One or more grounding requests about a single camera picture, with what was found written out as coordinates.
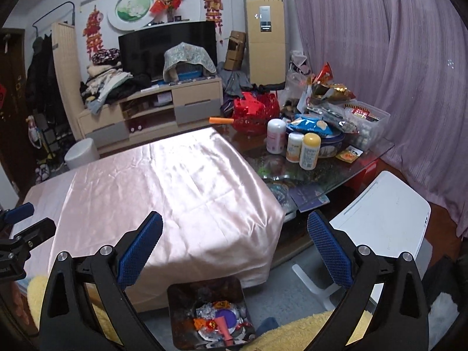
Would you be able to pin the pink label white bottle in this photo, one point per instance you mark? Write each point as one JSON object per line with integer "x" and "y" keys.
{"x": 275, "y": 136}

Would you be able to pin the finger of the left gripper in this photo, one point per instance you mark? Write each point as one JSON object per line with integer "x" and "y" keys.
{"x": 36, "y": 234}
{"x": 10, "y": 217}

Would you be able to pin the white folding chair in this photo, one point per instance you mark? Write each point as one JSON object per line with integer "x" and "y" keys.
{"x": 390, "y": 217}

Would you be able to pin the purple plastic lid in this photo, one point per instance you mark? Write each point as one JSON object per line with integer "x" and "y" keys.
{"x": 229, "y": 317}

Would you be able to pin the red paper wall decoration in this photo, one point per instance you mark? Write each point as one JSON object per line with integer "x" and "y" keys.
{"x": 92, "y": 32}

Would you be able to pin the pile of snack packages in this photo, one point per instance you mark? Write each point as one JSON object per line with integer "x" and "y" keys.
{"x": 304, "y": 89}

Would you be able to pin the pink satin tablecloth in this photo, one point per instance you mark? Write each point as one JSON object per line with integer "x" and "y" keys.
{"x": 220, "y": 218}

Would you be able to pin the red foil wrapper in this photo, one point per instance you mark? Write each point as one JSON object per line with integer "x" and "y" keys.
{"x": 243, "y": 330}

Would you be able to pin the blue snack bag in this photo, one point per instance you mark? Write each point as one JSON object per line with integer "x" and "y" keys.
{"x": 309, "y": 124}

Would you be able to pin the black trash bin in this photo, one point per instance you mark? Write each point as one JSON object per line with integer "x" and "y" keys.
{"x": 201, "y": 299}

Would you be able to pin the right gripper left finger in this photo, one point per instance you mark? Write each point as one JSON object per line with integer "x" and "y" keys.
{"x": 140, "y": 246}

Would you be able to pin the patterned cloth cover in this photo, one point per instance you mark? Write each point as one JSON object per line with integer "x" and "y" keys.
{"x": 186, "y": 53}

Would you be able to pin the clear plastic storage box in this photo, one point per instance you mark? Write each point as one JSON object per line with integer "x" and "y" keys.
{"x": 370, "y": 121}

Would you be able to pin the red plastic basket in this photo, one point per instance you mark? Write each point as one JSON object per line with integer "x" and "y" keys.
{"x": 252, "y": 112}

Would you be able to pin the blue round cookie tin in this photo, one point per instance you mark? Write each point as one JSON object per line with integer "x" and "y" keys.
{"x": 330, "y": 145}

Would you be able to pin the yellow cap white bottle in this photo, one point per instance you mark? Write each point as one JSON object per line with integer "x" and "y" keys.
{"x": 311, "y": 145}

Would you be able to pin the cardboard box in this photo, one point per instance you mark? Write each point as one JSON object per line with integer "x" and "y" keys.
{"x": 235, "y": 52}

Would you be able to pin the black flat television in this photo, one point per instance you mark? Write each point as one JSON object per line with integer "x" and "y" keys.
{"x": 142, "y": 51}

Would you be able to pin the white round stool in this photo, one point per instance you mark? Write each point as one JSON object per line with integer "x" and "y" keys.
{"x": 81, "y": 153}

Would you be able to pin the artificial flower vase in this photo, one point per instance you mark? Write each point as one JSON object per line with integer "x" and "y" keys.
{"x": 165, "y": 6}

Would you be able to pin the beige standing air conditioner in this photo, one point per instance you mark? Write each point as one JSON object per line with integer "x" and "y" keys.
{"x": 267, "y": 41}

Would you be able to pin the purple curtain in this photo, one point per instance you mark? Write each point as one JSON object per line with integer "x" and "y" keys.
{"x": 409, "y": 58}

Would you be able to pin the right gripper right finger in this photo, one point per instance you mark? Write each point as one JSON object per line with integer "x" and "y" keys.
{"x": 400, "y": 319}

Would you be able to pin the hanging toy wall ornament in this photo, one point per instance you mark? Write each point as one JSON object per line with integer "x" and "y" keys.
{"x": 213, "y": 13}

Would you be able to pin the small yellow card pack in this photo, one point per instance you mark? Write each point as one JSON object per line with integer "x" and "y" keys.
{"x": 349, "y": 155}

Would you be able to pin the orange handle stick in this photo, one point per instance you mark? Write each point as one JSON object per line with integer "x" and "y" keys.
{"x": 221, "y": 120}

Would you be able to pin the orange label white bottle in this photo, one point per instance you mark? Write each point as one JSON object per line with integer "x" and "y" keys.
{"x": 294, "y": 147}

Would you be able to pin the yellow fluffy blanket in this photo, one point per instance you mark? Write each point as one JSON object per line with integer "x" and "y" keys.
{"x": 294, "y": 336}

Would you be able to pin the orange paper scrap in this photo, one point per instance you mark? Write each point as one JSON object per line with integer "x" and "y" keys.
{"x": 200, "y": 324}

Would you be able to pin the round lotus wall picture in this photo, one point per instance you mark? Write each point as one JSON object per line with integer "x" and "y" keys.
{"x": 130, "y": 15}

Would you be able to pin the beige tv cabinet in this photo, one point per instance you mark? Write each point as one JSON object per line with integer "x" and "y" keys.
{"x": 152, "y": 114}

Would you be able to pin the small red ornament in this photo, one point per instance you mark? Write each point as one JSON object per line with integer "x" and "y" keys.
{"x": 210, "y": 325}

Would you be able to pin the pile of clothes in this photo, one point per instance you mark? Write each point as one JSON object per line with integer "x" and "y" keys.
{"x": 107, "y": 81}

